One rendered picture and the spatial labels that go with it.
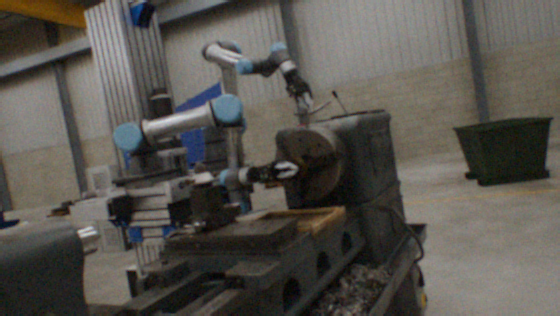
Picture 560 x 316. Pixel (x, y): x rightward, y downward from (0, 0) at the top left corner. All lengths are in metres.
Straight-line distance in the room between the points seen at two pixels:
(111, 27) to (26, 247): 1.58
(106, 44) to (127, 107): 0.34
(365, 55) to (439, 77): 2.12
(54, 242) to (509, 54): 11.51
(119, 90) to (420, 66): 10.21
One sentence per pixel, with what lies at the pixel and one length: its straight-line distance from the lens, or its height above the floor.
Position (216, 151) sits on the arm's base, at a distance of 2.21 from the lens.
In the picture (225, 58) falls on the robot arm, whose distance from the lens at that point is 2.04.
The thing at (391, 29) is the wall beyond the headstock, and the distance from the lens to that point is 12.07.
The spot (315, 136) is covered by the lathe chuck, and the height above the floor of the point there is 1.20.
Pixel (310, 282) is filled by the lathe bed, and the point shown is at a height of 0.73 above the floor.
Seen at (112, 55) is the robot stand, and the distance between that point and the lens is 2.24.
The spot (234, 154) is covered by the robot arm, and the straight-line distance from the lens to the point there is 1.81.
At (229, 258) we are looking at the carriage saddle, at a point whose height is 0.91.
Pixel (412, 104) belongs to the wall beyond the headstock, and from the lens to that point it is 11.75.
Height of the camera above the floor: 1.22
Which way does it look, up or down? 3 degrees down
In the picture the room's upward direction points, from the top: 10 degrees counter-clockwise
